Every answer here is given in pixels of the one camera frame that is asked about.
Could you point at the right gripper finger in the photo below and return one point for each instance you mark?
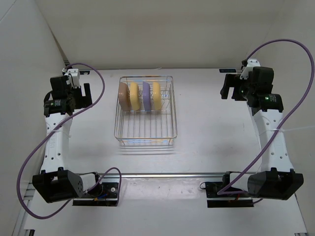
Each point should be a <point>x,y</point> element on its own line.
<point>237,93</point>
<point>228,83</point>

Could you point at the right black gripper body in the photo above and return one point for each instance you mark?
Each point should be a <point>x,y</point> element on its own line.
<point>246,87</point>

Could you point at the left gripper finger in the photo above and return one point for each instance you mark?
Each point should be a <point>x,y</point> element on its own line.
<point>84,101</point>
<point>87,89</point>

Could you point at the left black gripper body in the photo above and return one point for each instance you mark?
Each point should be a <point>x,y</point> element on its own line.
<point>75,94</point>

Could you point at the pink panda plate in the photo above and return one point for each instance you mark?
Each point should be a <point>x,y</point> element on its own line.
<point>124,97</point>

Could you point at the yellow panda plate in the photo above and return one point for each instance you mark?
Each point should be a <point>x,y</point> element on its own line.
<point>134,96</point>

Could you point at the purple panda plate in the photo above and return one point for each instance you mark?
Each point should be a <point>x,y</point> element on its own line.
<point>146,96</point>

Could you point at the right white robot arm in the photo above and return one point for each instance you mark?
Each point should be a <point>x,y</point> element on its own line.
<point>277,178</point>

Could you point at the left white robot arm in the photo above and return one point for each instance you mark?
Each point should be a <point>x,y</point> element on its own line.
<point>56,182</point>

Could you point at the yellow plate in rack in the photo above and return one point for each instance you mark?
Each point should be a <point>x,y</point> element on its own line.
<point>157,96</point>

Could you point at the white zip tie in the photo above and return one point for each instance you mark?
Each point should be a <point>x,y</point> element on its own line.
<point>286,130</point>

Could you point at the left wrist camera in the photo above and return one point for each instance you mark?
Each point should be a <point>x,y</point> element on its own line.
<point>73,77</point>

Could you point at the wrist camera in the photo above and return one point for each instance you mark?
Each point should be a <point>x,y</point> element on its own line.
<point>73,77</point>
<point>248,66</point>

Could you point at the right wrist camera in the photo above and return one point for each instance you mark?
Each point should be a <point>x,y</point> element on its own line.
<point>248,66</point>

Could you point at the metal wire dish rack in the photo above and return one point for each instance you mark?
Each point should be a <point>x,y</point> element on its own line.
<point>148,128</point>

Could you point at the aluminium rail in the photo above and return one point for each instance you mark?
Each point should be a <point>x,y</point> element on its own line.
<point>173,175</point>

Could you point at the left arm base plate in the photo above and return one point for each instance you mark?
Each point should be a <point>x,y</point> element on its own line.
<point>107,196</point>

